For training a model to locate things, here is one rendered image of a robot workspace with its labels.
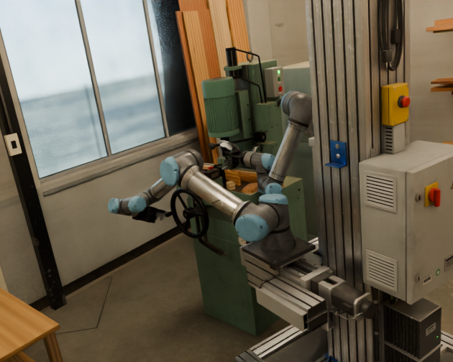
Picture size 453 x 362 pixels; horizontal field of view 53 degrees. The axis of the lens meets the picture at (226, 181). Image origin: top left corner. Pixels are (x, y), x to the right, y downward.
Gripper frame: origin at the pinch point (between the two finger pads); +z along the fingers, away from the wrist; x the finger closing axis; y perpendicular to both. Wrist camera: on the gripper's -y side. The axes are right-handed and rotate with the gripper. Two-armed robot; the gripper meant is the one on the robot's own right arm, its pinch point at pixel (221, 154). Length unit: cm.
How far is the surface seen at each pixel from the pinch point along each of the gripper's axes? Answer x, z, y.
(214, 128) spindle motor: -11.7, 11.0, -7.1
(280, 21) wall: -81, 137, -240
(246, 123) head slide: -11.9, 5.4, -26.9
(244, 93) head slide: -28.8, 5.6, -26.6
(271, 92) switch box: -28.3, -2.3, -41.1
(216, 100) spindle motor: -26.9, 8.0, -7.2
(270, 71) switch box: -40, -3, -40
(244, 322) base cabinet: 103, -2, -8
